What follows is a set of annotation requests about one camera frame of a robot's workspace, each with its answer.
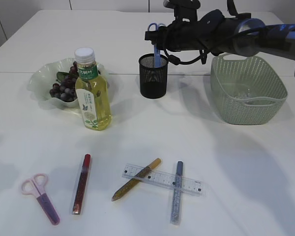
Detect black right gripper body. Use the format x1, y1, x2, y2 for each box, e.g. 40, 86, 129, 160
162, 9, 236, 56

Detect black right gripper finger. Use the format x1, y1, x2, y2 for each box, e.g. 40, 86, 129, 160
145, 27, 167, 48

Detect blue scissors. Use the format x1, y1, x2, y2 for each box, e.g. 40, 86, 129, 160
147, 22, 166, 68

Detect clear plastic sheet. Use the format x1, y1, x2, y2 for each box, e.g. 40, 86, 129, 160
233, 89, 258, 100

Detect yellow tea bottle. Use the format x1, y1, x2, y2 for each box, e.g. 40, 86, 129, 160
75, 47, 112, 131

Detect dark red grape bunch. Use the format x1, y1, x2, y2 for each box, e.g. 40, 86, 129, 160
48, 60, 101, 103

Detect black blue right robot arm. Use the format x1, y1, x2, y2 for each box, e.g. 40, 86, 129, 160
145, 9, 295, 65

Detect black mesh pen holder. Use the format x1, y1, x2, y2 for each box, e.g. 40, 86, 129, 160
139, 54, 169, 99

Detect green woven plastic basket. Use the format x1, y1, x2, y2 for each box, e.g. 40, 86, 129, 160
210, 56, 288, 125

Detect green wavy glass plate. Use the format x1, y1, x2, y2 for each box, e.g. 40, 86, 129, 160
27, 58, 110, 109

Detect gold glitter pen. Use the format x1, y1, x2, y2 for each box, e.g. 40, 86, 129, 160
111, 158, 161, 202

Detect clear plastic ruler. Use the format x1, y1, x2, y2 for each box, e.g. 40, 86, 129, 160
122, 164, 204, 196

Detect silver glitter pen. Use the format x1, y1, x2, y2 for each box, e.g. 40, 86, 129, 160
170, 161, 183, 225

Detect red glitter pen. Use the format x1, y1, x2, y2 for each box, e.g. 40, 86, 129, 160
72, 154, 91, 215

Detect pink scissors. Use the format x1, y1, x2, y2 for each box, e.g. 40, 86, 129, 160
21, 173, 60, 226

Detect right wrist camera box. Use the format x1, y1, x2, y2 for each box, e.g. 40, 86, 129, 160
163, 0, 201, 22

